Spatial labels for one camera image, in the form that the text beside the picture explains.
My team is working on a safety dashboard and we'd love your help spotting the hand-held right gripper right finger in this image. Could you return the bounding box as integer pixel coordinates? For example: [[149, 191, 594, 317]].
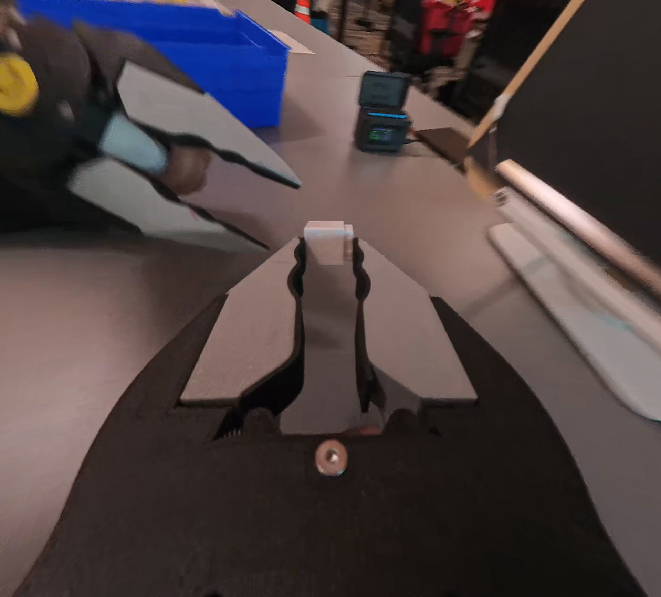
[[352, 238, 479, 415]]

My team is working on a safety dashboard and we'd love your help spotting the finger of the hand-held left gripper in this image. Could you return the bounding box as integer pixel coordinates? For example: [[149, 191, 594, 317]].
[[69, 157, 270, 254], [116, 62, 303, 190]]

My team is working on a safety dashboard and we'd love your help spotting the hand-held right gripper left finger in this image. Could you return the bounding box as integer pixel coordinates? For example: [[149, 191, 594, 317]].
[[179, 237, 307, 414]]

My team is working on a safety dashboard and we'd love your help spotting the blue plastic bin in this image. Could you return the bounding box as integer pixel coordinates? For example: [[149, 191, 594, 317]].
[[9, 0, 291, 130]]

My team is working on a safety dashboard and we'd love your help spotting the small white plastic block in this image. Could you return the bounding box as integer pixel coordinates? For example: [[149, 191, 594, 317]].
[[303, 220, 355, 267]]

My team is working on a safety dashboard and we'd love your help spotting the person's left hand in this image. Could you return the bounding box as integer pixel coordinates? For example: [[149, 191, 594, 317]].
[[164, 147, 213, 196]]

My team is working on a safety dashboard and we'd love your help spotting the black charging case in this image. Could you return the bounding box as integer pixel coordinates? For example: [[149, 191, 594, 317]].
[[353, 70, 415, 155]]

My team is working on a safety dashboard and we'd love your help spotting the white board stand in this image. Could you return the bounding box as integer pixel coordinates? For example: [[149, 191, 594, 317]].
[[487, 157, 661, 423]]

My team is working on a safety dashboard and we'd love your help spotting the red bag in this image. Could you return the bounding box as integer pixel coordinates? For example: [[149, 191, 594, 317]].
[[417, 0, 497, 60]]

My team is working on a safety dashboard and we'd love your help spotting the black board with wooden frame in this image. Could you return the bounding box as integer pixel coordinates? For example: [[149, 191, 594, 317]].
[[466, 0, 661, 267]]

